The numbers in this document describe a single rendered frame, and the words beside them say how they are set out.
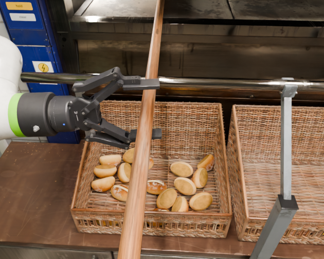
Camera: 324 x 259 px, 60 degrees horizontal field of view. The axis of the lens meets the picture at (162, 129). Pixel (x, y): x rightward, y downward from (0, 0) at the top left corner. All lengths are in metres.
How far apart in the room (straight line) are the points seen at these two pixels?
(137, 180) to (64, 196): 0.83
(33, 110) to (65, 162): 0.82
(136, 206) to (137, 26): 0.79
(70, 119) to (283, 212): 0.56
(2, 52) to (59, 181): 0.77
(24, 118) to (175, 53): 0.71
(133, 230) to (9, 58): 0.45
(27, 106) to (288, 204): 0.65
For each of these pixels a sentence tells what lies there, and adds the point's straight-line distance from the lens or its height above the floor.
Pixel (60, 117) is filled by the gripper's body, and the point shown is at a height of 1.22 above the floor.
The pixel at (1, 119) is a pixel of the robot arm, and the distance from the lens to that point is 0.63.
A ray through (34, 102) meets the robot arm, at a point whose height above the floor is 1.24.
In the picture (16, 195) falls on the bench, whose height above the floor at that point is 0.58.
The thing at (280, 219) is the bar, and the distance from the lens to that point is 0.84.
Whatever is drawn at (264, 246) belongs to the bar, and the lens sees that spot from 0.96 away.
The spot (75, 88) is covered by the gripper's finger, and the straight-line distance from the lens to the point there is 0.57.
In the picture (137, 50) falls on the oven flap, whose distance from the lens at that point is 1.16.
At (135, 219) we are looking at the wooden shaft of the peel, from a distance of 0.42.
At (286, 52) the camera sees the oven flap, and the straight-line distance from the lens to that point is 1.23.
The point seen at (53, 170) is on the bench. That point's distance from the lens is 1.38.
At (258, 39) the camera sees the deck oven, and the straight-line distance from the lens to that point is 1.15.
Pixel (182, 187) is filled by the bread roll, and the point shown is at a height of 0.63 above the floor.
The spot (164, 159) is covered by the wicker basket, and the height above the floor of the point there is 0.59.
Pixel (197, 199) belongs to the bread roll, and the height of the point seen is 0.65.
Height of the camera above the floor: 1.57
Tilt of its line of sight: 41 degrees down
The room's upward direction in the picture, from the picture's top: straight up
